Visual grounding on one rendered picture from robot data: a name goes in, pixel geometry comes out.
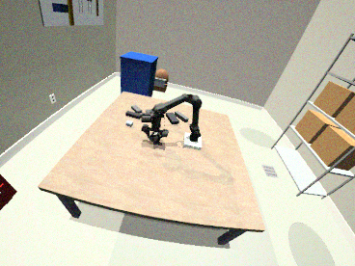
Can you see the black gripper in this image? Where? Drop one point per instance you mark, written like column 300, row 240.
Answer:
column 155, row 128

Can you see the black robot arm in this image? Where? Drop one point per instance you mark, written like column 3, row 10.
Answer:
column 161, row 108

